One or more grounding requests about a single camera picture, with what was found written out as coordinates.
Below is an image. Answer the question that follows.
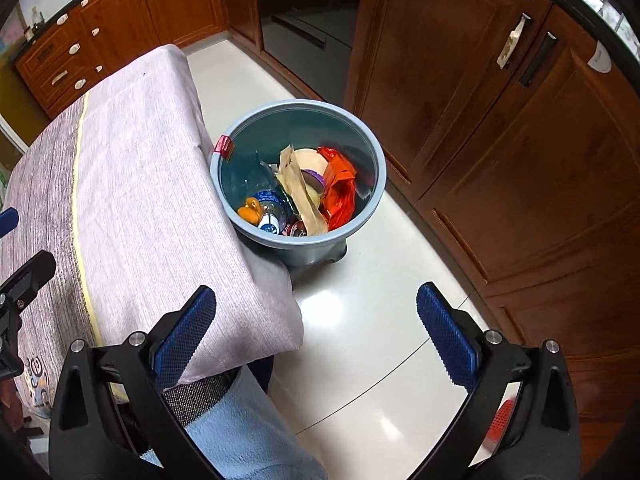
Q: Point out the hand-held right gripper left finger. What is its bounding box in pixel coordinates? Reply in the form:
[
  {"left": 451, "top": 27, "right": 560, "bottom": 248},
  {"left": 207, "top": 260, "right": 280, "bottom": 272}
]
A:
[{"left": 48, "top": 285, "right": 221, "bottom": 480}]

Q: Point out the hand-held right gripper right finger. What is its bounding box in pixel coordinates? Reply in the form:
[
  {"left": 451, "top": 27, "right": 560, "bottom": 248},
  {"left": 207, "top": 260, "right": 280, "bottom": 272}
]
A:
[{"left": 407, "top": 281, "right": 583, "bottom": 480}]

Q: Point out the orange peel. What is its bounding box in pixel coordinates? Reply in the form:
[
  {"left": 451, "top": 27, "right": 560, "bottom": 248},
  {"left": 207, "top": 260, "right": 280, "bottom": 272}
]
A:
[{"left": 237, "top": 199, "right": 263, "bottom": 225}]

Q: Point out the clear plastic bottle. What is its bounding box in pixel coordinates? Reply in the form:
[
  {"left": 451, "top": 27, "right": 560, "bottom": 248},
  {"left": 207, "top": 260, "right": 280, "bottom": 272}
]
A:
[{"left": 252, "top": 189, "right": 293, "bottom": 236}]

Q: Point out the tan cardboard strip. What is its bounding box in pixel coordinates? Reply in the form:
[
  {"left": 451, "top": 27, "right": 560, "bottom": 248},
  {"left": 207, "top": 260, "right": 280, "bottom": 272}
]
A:
[{"left": 277, "top": 144, "right": 331, "bottom": 236}]

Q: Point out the red plastic bag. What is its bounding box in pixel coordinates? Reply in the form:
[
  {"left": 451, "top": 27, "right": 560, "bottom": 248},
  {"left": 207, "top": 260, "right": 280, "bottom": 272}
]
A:
[{"left": 317, "top": 146, "right": 358, "bottom": 231}]

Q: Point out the cream round disc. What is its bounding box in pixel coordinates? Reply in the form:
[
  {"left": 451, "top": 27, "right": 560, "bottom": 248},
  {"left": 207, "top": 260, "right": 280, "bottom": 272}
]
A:
[{"left": 292, "top": 147, "right": 328, "bottom": 176}]

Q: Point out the blue plastic trash bin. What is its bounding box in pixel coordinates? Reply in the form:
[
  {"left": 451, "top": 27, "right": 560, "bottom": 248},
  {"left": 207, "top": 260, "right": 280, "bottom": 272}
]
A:
[{"left": 209, "top": 101, "right": 387, "bottom": 281}]

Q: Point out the grey printed tablecloth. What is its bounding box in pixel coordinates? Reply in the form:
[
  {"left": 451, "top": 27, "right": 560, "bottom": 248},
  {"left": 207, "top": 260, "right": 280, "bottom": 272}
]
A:
[{"left": 0, "top": 92, "right": 98, "bottom": 411}]

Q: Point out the grey mesh fabric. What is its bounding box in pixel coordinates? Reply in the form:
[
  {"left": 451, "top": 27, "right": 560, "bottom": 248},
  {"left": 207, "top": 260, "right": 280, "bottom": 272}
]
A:
[{"left": 162, "top": 367, "right": 241, "bottom": 411}]

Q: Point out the light blue fleece cloth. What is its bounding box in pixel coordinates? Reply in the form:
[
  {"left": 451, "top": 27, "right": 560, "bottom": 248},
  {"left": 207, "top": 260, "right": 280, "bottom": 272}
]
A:
[{"left": 140, "top": 365, "right": 328, "bottom": 480}]

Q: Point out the wooden cabinet with doors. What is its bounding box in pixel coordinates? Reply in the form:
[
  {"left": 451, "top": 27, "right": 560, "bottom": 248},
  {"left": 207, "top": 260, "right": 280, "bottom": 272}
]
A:
[{"left": 344, "top": 0, "right": 640, "bottom": 461}]

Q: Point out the wooden cabinet with drawers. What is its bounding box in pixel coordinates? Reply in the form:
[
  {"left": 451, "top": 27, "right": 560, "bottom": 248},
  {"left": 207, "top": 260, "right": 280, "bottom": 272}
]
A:
[{"left": 14, "top": 0, "right": 228, "bottom": 118}]

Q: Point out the black built-in appliance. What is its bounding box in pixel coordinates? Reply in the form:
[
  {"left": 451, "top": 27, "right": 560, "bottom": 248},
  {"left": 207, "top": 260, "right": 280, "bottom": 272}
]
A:
[{"left": 257, "top": 0, "right": 366, "bottom": 106}]

